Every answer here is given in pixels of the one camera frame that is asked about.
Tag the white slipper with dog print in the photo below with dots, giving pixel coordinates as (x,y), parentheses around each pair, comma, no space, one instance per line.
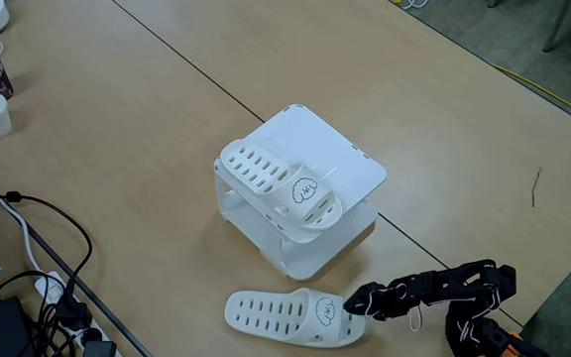
(275,315)
(275,183)

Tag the white plastic shoe rack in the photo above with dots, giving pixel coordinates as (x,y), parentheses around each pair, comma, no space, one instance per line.
(325,144)

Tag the orange and black table clamp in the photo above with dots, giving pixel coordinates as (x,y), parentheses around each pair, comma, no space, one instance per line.
(516,343)

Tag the black plug adapter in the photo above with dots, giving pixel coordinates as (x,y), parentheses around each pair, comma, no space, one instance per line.
(99,348)

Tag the black power plug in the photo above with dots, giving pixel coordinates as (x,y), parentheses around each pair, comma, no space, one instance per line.
(73,312)

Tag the grey chair leg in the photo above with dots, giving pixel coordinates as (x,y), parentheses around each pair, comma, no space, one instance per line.
(559,25)

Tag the white power strip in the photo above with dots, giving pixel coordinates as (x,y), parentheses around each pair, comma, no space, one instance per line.
(50,287)

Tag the flat black power brick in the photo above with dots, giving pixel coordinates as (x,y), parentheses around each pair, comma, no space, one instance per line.
(5,327)

